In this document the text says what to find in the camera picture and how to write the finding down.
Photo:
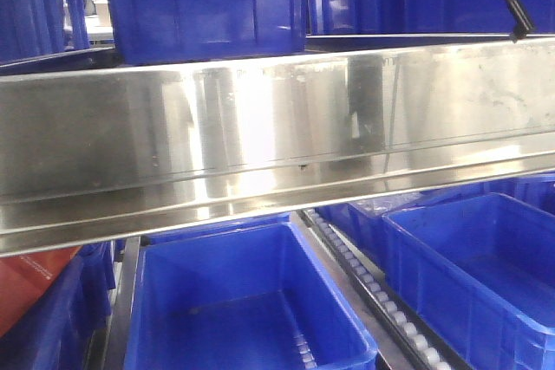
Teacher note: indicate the light blue bin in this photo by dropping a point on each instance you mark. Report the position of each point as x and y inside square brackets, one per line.
[160, 31]

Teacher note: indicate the blue bin behind middle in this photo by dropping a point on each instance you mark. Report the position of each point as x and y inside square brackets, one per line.
[208, 229]

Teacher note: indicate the blue lower middle bin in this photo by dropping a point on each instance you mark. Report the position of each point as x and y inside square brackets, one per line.
[247, 299]

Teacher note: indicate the blue lower right bin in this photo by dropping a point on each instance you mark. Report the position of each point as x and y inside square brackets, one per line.
[480, 273]

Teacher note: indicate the roller track with white wheels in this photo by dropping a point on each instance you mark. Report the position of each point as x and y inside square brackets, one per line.
[404, 340]

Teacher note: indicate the blue lower left bin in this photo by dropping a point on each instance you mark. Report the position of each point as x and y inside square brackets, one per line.
[55, 333]

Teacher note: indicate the blue upper left bin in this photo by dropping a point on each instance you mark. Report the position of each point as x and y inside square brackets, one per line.
[31, 28]

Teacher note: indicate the red printed packaging sleeve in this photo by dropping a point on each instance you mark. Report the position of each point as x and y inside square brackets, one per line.
[25, 278]

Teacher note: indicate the stainless steel shelf rail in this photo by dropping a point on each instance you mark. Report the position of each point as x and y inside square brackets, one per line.
[97, 154]

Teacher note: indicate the steel divider rail lower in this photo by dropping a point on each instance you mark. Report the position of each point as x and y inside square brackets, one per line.
[121, 317]

